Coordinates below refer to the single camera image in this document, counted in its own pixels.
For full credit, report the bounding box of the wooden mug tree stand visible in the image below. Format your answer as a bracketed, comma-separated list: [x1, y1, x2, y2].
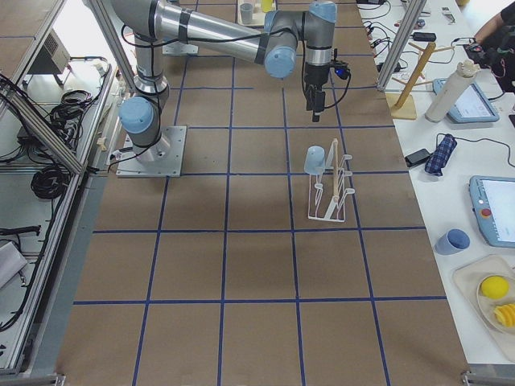
[385, 42, 452, 120]

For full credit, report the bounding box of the white cardboard tube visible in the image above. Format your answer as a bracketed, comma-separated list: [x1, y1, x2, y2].
[425, 60, 480, 122]

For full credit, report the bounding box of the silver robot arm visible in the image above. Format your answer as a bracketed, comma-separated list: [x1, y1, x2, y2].
[113, 1, 336, 174]

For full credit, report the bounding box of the blue teach pendant tablet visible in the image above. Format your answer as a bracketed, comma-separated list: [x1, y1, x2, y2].
[447, 82, 500, 124]

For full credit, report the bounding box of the light blue plastic cup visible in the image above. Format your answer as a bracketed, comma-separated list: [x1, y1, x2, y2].
[304, 146, 325, 175]

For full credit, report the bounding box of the yellow lemon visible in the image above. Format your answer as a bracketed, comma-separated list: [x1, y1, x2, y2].
[480, 276, 509, 300]

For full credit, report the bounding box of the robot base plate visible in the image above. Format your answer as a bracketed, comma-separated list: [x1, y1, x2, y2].
[116, 126, 187, 178]

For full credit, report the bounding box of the grey plastic cup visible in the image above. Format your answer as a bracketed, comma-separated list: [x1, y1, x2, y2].
[240, 2, 253, 24]

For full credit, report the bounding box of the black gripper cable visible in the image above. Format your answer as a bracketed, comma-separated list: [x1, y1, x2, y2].
[321, 47, 353, 110]

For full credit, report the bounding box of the beige tray with fruit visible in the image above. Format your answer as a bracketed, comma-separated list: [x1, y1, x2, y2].
[452, 255, 514, 362]

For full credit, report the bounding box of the blue cup on side table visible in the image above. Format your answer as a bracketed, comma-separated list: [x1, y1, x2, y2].
[435, 228, 470, 255]

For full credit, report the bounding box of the black phone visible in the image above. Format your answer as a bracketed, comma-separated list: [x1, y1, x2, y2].
[404, 149, 432, 168]

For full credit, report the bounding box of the white wire cup rack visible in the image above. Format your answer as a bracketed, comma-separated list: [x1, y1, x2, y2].
[307, 138, 356, 223]

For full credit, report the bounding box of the yellow plastic cup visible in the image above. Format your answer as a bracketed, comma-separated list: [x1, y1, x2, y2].
[260, 0, 274, 13]

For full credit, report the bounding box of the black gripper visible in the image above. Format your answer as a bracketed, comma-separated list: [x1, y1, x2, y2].
[303, 63, 330, 122]

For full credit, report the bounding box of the blue plaid folded umbrella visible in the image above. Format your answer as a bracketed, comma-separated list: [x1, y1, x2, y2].
[424, 134, 457, 177]

